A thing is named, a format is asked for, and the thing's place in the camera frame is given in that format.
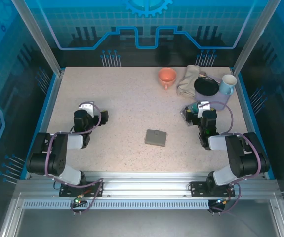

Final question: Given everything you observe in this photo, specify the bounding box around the clear plastic card box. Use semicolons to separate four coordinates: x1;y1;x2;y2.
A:
180;101;200;128

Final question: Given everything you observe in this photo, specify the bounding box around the aluminium side rail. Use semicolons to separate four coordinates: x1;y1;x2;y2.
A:
24;70;65;180
232;69;268;180

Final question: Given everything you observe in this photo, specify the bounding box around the cable connector with orange wires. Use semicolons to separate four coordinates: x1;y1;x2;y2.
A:
215;197;232;207

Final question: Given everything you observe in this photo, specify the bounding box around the aluminium front rail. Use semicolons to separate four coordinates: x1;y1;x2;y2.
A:
15;171;280;201

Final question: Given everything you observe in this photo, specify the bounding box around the lavender tray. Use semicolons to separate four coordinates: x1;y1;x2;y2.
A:
195;74;233;111

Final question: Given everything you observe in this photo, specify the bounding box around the black plate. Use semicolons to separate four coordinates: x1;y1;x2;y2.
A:
194;76;219;97

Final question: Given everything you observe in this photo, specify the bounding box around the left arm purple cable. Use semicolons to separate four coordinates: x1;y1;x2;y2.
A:
44;100;105;216

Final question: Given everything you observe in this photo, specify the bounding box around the orange cup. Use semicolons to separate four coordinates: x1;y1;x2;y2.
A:
158;67;177;91

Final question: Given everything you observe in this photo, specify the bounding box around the aluminium frame post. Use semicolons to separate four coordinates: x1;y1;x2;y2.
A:
232;0;276;75
11;0;65;77

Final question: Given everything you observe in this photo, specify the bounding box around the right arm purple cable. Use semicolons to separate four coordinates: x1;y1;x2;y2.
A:
198;100;265;216

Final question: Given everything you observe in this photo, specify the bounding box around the slotted cable duct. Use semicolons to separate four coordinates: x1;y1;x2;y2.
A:
22;200;210;210

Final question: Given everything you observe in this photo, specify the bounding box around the light blue mug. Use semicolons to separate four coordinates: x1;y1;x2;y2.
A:
218;74;238;96

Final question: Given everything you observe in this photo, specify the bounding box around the cable connector with green light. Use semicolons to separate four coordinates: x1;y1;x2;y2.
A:
73;194;87;206

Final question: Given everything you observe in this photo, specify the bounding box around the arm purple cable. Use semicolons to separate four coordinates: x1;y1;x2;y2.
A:
44;100;105;216
198;100;265;216

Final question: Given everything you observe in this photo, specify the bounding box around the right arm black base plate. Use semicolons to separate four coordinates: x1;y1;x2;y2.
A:
190;181;236;198

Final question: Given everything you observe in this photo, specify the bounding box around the beige folded cloth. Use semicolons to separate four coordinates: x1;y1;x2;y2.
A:
176;64;201;98

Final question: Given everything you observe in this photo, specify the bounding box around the grey card holder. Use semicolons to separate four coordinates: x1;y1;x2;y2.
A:
144;129;167;148

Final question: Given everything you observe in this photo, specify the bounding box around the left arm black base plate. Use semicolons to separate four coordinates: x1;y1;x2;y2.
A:
59;181;105;198

